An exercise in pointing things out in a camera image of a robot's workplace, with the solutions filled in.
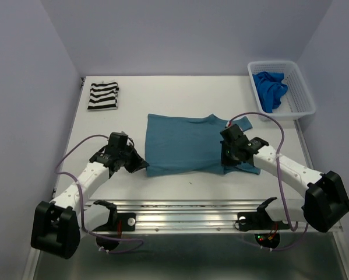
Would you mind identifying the teal tank top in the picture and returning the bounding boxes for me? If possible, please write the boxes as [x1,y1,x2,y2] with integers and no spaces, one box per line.
[145,114,260,177]

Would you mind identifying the black white striped tank top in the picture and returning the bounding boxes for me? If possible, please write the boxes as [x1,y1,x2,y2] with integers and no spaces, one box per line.
[87,82,119,111]

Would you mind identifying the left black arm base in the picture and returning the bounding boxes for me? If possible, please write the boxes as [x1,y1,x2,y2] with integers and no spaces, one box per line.
[93,212,136,252]

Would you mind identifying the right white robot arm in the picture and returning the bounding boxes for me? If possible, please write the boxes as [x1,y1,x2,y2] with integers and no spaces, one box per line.
[220,124,349,233]

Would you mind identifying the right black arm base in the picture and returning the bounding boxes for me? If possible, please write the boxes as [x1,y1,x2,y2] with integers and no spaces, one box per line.
[234,211,289,249]

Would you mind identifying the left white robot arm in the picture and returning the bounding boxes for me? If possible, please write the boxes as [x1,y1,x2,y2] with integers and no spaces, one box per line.
[30,132,148,259]

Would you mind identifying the blue tank top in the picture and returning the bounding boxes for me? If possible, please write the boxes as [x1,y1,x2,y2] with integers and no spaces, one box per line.
[252,71,288,113]

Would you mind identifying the white plastic basket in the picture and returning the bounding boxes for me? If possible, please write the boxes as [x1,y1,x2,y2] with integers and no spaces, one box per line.
[247,61,316,120]

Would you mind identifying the aluminium mounting rail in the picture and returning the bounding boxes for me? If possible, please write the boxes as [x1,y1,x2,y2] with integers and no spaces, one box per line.
[80,199,346,234]

